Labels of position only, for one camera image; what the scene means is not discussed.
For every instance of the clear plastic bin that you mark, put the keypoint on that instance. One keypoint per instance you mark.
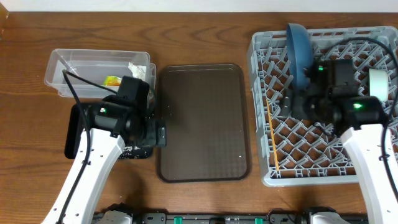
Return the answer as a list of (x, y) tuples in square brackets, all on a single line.
[(94, 66)]

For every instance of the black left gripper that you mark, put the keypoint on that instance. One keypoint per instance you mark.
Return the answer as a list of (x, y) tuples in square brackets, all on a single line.
[(161, 141)]

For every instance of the dark blue plate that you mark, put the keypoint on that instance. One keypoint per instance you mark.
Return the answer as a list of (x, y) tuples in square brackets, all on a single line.
[(300, 54)]

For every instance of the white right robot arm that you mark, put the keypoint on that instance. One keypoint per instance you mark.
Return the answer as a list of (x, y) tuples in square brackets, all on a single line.
[(361, 124)]

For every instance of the black plastic tray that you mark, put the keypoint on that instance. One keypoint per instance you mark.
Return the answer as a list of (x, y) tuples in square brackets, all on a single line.
[(75, 129)]

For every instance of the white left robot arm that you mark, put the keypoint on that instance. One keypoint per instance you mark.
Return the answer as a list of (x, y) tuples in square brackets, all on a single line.
[(98, 134)]

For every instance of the grey dishwasher rack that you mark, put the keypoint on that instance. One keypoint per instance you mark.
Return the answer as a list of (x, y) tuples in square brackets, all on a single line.
[(307, 152)]

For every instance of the mint green bowl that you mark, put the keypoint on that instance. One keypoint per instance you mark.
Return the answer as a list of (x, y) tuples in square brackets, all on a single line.
[(378, 84)]

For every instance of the orange chopstick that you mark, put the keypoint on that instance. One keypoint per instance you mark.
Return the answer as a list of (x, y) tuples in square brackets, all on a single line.
[(276, 162)]

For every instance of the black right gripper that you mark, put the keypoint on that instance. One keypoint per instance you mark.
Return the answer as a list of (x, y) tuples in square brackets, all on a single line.
[(296, 113)]

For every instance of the white rice pile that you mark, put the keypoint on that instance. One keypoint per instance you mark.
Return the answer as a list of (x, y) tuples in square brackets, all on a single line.
[(134, 152)]

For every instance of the yellow snack wrapper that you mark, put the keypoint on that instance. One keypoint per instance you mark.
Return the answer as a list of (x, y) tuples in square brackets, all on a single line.
[(112, 81)]

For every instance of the brown serving tray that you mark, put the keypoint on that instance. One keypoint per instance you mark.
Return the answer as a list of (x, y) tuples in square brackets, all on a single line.
[(204, 109)]

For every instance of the white tissue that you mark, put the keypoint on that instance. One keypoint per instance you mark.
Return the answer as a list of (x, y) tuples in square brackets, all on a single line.
[(138, 71)]

